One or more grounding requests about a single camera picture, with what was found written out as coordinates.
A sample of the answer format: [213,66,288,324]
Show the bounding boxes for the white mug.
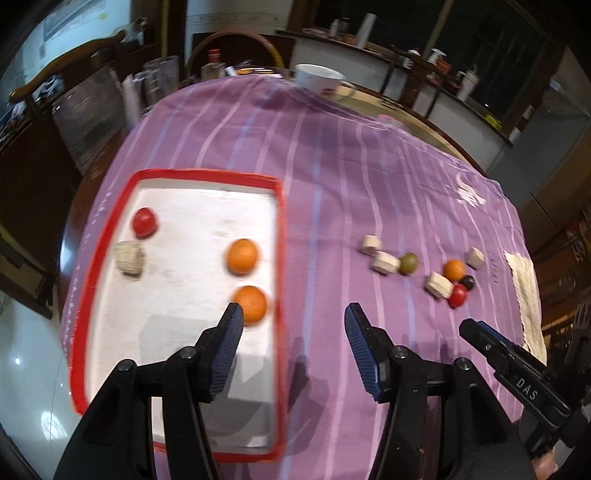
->
[294,64,358,97]

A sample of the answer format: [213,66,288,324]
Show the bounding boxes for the clear glass pitcher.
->
[142,55,181,109]

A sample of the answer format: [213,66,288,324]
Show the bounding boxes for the red-rimmed white tray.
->
[69,168,287,463]

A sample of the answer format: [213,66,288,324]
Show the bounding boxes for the white paper roll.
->
[355,13,378,48]

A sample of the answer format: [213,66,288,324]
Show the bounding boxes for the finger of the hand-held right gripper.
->
[458,318,573,432]

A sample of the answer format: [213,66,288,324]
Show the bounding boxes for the purple striped cloth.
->
[60,74,546,480]

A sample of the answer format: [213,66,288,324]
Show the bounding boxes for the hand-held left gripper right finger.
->
[345,302,532,480]

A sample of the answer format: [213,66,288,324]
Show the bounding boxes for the glass bottle red cap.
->
[201,48,227,81]

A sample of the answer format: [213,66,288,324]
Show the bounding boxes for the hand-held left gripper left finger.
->
[54,302,245,480]

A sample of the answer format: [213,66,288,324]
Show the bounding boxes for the wooden hoop handle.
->
[187,30,284,81]

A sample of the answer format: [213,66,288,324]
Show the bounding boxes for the white lace doily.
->
[503,250,548,363]

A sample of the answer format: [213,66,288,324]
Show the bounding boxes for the wall poster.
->
[41,2,134,51]

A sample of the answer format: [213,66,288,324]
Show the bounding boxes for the wooden chair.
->
[9,31,139,174]

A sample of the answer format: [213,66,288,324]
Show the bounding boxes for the white thermos cup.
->
[457,69,478,102]

